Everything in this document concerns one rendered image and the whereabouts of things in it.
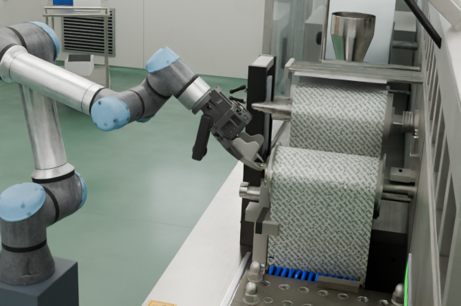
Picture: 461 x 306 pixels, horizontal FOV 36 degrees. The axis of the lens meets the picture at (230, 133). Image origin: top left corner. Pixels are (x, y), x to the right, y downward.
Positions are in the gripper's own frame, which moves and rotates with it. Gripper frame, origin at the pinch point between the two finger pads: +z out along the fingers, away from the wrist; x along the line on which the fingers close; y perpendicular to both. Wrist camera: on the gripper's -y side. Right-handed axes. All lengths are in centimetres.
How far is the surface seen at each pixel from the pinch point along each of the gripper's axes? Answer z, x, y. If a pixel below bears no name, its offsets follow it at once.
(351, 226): 24.9, -5.2, 7.9
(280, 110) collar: -3.6, 22.9, 6.6
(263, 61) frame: -15.7, 35.2, 9.3
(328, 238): 23.7, -5.2, 1.7
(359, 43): 2, 67, 26
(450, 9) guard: 2, -19, 57
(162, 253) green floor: 19, 176, -150
